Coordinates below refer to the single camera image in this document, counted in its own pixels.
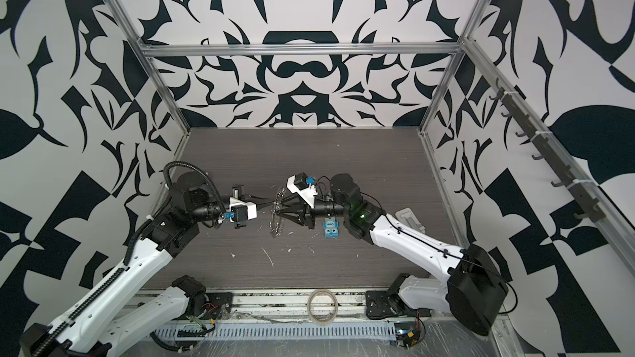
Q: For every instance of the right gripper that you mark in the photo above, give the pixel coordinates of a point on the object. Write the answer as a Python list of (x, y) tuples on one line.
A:
[(303, 206)]

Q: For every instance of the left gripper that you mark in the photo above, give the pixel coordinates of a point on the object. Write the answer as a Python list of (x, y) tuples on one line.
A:
[(255, 200)]

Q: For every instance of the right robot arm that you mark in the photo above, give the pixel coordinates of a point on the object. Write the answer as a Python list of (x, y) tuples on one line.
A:
[(463, 282)]

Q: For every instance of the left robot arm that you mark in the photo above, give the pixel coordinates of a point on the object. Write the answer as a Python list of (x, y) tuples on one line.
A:
[(91, 326)]

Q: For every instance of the blue robot toy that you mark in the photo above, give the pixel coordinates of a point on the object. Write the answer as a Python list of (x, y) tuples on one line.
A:
[(331, 228)]

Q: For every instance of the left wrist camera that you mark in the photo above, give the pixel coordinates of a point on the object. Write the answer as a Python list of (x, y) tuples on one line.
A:
[(240, 212)]

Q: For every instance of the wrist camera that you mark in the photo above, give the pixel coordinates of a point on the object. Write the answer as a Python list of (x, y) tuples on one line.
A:
[(240, 212), (304, 186)]

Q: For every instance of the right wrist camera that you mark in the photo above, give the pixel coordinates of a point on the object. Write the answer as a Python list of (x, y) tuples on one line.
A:
[(304, 186)]

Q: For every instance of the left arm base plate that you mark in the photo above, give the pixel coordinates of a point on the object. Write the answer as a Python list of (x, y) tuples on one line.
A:
[(216, 306)]

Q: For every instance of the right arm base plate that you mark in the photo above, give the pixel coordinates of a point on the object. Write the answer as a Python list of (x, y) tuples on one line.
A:
[(380, 305)]

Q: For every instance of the white cable duct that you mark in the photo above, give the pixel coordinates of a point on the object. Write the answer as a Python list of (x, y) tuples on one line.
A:
[(384, 331)]

